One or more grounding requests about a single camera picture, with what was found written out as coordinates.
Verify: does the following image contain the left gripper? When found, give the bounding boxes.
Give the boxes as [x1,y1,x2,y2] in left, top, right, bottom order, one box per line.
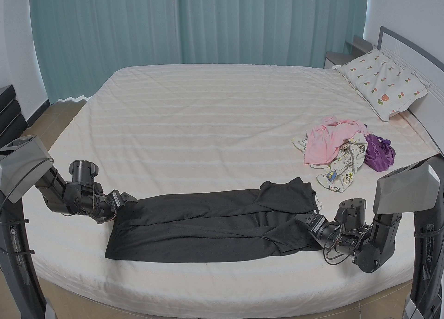
[94,191,123,225]

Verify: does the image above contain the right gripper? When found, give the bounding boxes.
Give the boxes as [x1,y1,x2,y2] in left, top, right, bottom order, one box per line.
[305,214,343,242]

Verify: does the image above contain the black T-shirt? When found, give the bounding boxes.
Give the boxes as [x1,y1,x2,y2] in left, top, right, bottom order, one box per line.
[105,177,325,263]

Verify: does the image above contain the bed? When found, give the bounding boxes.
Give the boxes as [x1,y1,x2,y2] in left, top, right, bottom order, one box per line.
[15,26,444,311]

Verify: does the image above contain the white printed pyjama top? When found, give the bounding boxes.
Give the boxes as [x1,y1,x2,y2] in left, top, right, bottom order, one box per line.
[291,132,369,194]

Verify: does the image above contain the pink garment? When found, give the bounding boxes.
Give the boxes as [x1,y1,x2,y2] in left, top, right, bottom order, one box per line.
[304,115,368,165]

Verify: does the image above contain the purple garment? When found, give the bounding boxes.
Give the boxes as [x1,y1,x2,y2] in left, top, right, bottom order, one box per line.
[363,134,396,172]

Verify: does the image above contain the black chest of drawers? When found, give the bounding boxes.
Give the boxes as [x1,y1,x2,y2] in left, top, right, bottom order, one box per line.
[0,84,28,139]

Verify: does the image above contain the white printed pillow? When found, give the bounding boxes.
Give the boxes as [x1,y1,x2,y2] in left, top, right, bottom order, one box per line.
[332,48,429,122]

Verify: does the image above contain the grey bedside table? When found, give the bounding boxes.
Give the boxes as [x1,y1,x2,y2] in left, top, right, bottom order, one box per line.
[325,34,375,68]

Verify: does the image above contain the blue-green curtain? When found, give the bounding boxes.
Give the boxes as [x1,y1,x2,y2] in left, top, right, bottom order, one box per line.
[31,0,182,104]
[177,0,370,68]

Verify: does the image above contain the black cable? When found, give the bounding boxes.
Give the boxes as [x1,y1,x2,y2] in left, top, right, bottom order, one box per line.
[324,238,352,266]

